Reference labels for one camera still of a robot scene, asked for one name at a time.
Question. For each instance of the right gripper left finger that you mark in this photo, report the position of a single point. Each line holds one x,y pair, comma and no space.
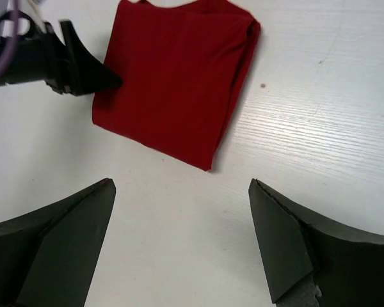
48,256

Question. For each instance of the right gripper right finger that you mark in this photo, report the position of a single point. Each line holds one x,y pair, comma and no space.
312,260

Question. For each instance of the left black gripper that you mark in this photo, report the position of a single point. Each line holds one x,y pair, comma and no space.
66,68

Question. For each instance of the red t-shirt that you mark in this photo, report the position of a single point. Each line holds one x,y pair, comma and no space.
182,69

